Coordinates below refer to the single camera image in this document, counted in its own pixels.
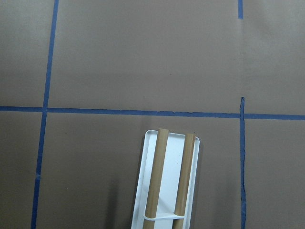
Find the white towel rack tray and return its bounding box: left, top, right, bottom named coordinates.
left=131, top=130, right=200, bottom=229

